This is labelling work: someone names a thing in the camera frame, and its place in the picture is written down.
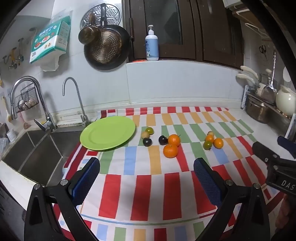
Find black wire basket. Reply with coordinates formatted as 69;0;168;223
14;83;39;113

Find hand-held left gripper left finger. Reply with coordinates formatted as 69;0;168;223
24;157;101;241

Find steel utensil holder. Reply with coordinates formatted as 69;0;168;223
258;73;272;90

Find cream ceramic jar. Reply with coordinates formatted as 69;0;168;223
275;85;296;117

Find cream handled knife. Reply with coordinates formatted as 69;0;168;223
240;65;259;79
236;73;260;86

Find thin gooseneck faucet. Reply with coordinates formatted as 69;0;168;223
62;77;90;127

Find large chrome kitchen faucet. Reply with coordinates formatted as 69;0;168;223
10;76;57;132

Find steel spatula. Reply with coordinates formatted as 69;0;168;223
261;50;278;104

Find small copper saucepan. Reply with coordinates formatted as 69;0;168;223
78;26;102;44

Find white wire hanger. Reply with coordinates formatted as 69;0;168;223
244;23;270;39

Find steel steamer rack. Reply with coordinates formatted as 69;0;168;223
80;3;122;30

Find person's right hand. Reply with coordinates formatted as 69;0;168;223
276;195;296;234

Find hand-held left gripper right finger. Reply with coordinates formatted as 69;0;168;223
193;158;271;241

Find stainless steel sink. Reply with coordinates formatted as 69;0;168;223
0;128;98;186

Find white pump soap bottle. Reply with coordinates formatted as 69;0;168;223
145;25;160;62

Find large orange with stem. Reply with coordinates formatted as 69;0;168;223
168;134;181;147

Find black scissors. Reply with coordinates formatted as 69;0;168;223
259;44;268;60

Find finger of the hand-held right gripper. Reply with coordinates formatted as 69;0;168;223
252;141;279;166
277;136;296;159

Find steel dish rack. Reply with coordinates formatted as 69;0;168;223
241;85;296;139

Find green plate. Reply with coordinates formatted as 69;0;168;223
80;116;136;151

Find dark wooden window frame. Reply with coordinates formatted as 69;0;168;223
122;0;246;70

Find black frying pan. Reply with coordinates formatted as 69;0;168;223
83;5;131;71

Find copper perforated strainer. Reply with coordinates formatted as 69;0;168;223
90;30;123;66

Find teal paper towel pack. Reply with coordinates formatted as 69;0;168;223
29;16;71;72

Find stainless steel pot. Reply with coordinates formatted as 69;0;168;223
245;94;274;124

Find colourful striped tablecloth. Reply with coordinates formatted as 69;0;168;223
53;107;285;241

